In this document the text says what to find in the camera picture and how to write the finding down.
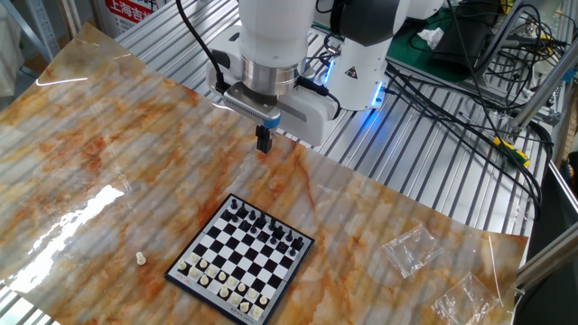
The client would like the silver ribbed bar blue cap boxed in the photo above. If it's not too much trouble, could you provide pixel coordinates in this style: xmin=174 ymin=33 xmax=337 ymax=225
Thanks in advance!
xmin=222 ymin=82 xmax=282 ymax=131

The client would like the beige metal post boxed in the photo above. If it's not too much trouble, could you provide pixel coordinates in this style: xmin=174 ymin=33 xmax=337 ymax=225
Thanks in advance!
xmin=56 ymin=0 xmax=85 ymax=41

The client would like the aluminium profile rail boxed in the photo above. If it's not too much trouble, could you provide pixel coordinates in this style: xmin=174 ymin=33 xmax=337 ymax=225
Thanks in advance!
xmin=514 ymin=220 xmax=578 ymax=293

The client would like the clear plastic zip bag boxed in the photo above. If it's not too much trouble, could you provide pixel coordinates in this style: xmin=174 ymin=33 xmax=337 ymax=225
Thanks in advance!
xmin=430 ymin=271 xmax=502 ymax=325
xmin=379 ymin=223 xmax=444 ymax=280

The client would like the green table mat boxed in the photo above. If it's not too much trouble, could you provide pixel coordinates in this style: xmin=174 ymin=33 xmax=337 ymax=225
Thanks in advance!
xmin=386 ymin=6 xmax=482 ymax=86

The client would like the grey metal bar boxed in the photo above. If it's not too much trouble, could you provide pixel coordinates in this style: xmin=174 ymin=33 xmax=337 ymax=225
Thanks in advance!
xmin=473 ymin=0 xmax=536 ymax=78

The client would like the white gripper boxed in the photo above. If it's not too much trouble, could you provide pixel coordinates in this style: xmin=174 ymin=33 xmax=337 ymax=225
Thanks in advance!
xmin=206 ymin=51 xmax=339 ymax=155

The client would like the orange marble pattern mat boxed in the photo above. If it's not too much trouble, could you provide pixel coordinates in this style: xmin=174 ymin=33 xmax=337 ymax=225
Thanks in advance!
xmin=0 ymin=22 xmax=529 ymax=325

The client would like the red and white sign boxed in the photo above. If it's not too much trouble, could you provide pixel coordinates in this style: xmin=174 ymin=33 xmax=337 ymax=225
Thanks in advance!
xmin=103 ymin=0 xmax=158 ymax=36

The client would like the long black arm cable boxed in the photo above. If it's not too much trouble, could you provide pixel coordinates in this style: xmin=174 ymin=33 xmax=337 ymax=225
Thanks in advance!
xmin=174 ymin=0 xmax=231 ymax=95

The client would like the yellow handled screwdriver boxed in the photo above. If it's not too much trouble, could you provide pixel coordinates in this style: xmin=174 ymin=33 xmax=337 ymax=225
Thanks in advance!
xmin=457 ymin=110 xmax=532 ymax=169

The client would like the aluminium profile post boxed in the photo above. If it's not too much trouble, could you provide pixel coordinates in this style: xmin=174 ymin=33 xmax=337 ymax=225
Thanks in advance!
xmin=508 ymin=44 xmax=578 ymax=135

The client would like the thick black table cable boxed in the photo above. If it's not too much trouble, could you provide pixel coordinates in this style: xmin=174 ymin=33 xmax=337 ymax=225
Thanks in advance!
xmin=386 ymin=62 xmax=543 ymax=222

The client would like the crumpled white tissue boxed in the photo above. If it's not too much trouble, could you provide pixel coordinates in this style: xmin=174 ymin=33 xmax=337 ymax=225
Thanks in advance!
xmin=416 ymin=26 xmax=446 ymax=51

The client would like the grey slotted steel upright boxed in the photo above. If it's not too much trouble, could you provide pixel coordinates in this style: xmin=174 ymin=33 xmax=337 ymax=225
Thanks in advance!
xmin=24 ymin=0 xmax=62 ymax=60

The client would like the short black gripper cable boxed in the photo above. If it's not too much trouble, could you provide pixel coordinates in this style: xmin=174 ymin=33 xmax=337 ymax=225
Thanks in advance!
xmin=295 ymin=75 xmax=342 ymax=121

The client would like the black framed folding chessboard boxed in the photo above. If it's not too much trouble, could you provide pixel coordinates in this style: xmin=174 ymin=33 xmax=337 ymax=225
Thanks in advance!
xmin=163 ymin=192 xmax=316 ymax=325

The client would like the black fabric pouch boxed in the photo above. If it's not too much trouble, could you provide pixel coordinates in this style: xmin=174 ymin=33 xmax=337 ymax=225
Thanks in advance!
xmin=427 ymin=8 xmax=496 ymax=78

